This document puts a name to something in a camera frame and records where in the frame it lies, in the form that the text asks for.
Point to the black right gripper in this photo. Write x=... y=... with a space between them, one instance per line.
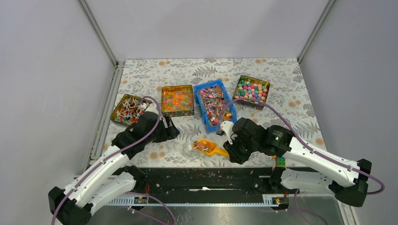
x=235 y=156

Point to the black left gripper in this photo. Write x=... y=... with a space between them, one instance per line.
x=169 y=132

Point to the yellow plastic scoop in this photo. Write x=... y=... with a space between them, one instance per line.
x=208 y=148

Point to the blue plastic candy bin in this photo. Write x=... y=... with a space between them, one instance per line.
x=211 y=98

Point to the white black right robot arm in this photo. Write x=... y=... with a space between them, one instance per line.
x=332 y=174

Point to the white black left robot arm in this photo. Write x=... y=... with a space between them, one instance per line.
x=113 y=173

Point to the tin of star candies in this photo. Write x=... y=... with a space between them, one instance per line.
x=252 y=88

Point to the tin of orange gummies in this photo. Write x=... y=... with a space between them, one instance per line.
x=177 y=101

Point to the clear glass jar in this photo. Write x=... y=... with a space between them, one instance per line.
x=188 y=151

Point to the colourful toy block train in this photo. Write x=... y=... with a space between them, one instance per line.
x=279 y=161

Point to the tin of lollipops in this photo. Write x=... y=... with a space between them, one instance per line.
x=128 y=110

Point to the floral table cloth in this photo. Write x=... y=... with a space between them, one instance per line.
x=287 y=94

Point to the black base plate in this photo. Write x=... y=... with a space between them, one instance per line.
x=219 y=183

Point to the grey slotted cable duct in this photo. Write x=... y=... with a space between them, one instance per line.
x=141 y=201

